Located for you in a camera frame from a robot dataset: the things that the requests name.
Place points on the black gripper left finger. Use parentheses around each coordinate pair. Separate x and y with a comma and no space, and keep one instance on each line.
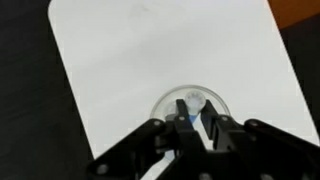
(156,143)

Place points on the blue and white marker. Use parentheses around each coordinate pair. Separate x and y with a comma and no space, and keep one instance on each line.
(195,101)

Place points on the orange wooden board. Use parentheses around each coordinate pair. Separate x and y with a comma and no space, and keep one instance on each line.
(293,11)

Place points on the clear plastic cup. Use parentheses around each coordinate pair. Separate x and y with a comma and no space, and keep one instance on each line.
(166,105)

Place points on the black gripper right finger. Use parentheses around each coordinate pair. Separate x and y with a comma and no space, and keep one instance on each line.
(260,143)

